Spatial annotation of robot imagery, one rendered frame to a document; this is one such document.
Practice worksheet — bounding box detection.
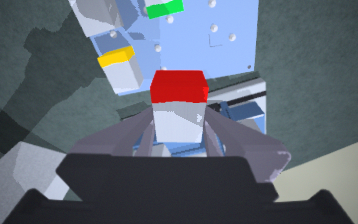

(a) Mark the white block with red end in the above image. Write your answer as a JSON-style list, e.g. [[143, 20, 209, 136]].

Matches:
[[150, 70, 208, 142]]

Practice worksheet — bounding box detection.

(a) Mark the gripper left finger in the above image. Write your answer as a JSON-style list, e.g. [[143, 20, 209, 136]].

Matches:
[[67, 106, 155, 156]]

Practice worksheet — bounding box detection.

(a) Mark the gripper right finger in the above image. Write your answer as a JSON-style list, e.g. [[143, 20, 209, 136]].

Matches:
[[203, 106, 291, 183]]

